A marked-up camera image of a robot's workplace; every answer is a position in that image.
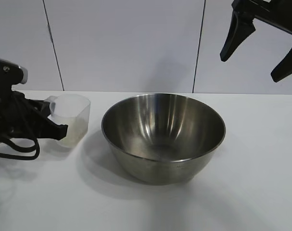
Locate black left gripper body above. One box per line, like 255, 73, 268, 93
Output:
0, 83, 48, 145

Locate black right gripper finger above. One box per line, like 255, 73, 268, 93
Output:
270, 36, 292, 83
219, 4, 256, 63

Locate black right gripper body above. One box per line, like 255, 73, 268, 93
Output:
232, 0, 292, 39

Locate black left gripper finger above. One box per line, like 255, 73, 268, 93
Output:
37, 115, 69, 141
24, 97, 51, 116

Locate white rice grains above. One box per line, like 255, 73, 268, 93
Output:
58, 117, 88, 147

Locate clear plastic measuring cup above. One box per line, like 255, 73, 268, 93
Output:
43, 94, 91, 148

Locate stainless steel mixing bowl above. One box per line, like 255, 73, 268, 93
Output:
101, 93, 227, 185

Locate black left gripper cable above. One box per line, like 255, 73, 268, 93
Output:
0, 92, 41, 161

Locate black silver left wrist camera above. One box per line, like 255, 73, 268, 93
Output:
0, 56, 29, 85

